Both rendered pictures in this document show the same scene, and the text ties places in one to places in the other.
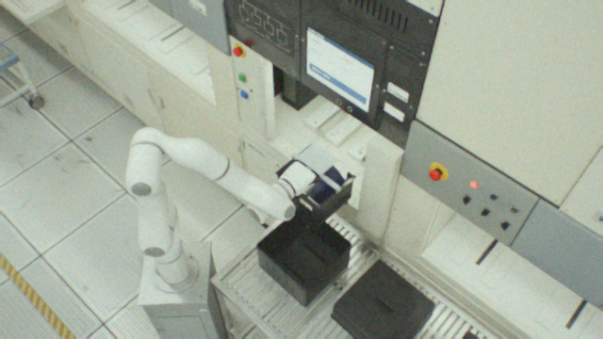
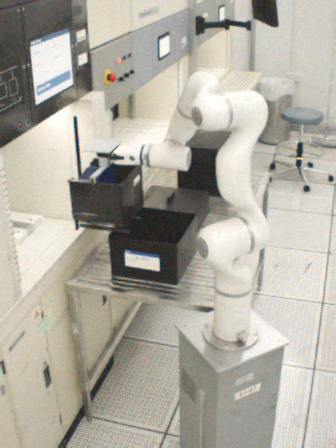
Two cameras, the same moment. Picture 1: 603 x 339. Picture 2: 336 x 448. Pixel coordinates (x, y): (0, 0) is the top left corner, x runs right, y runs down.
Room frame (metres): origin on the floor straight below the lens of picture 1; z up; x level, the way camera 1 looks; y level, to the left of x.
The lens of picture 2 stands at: (1.83, 1.86, 1.97)
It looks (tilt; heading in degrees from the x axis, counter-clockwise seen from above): 27 degrees down; 246
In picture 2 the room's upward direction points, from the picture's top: 1 degrees counter-clockwise
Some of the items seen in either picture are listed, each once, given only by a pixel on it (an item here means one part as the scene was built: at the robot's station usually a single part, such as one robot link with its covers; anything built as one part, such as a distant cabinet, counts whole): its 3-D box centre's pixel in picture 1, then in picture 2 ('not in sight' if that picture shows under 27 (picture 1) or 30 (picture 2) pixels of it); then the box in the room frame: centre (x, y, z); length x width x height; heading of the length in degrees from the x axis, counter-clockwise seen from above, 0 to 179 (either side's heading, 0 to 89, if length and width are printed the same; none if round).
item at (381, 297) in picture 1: (383, 308); (170, 207); (0.86, -0.30, 0.83); 0.29 x 0.29 x 0.13; 47
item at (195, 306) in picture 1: (189, 308); (226, 412); (1.03, 0.54, 0.38); 0.28 x 0.28 x 0.76; 4
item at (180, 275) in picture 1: (171, 261); (232, 310); (1.03, 0.54, 0.85); 0.19 x 0.19 x 0.18
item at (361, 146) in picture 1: (379, 151); (9, 225); (1.58, -0.32, 0.89); 0.22 x 0.21 x 0.04; 139
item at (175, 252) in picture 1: (161, 227); (226, 257); (1.06, 0.55, 1.07); 0.19 x 0.12 x 0.24; 4
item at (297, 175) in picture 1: (296, 179); (132, 153); (1.16, 0.04, 1.25); 0.11 x 0.10 x 0.07; 138
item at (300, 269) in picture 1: (303, 254); (154, 243); (1.07, 0.01, 0.85); 0.28 x 0.28 x 0.17; 47
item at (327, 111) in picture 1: (334, 121); not in sight; (1.76, -0.12, 0.89); 0.22 x 0.21 x 0.04; 139
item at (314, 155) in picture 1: (315, 184); (107, 185); (1.24, -0.03, 1.11); 0.24 x 0.20 x 0.32; 48
